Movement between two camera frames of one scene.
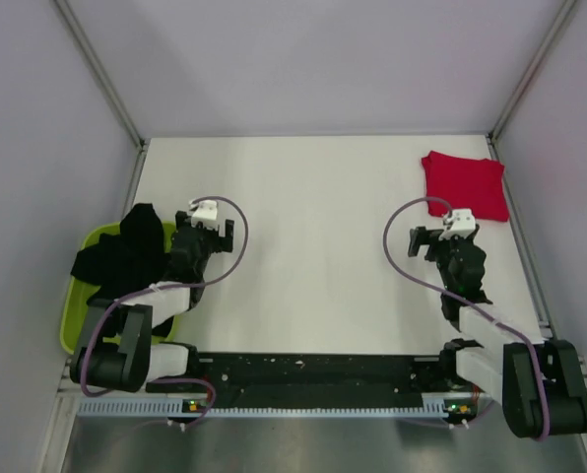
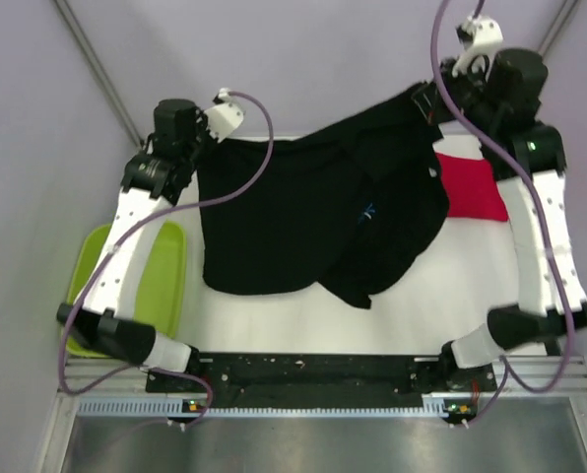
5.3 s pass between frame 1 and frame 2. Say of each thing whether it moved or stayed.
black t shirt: moved
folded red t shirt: stayed
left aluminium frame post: stayed
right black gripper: moved
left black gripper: moved
